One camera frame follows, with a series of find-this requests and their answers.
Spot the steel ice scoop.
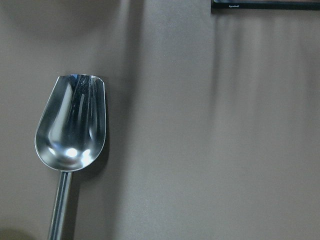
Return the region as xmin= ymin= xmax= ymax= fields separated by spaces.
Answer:
xmin=34 ymin=74 xmax=107 ymax=240

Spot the black framed board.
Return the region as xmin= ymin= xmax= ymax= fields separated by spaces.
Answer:
xmin=211 ymin=0 xmax=320 ymax=11

